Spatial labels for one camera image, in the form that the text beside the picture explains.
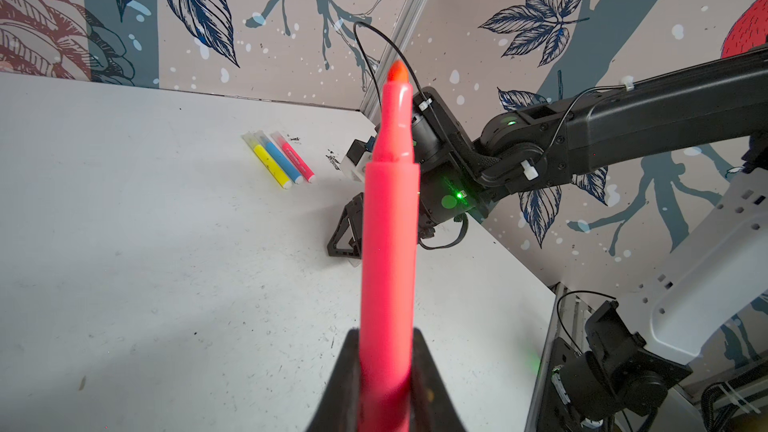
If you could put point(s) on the blue highlighter pen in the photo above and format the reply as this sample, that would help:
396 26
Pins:
280 158

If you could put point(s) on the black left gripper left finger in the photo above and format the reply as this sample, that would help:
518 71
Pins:
338 409

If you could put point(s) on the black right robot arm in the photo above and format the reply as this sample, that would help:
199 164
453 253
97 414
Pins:
638 346

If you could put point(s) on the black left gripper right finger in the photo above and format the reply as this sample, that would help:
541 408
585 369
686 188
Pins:
431 407

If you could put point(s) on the pink highlighter pen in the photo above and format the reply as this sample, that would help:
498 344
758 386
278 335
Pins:
390 217

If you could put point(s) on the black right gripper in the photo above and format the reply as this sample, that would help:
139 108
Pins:
447 187

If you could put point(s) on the pink-red highlighter pen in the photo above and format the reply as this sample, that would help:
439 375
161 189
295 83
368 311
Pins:
293 156

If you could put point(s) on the yellow highlighter pen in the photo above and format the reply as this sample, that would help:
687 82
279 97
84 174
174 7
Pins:
267 161

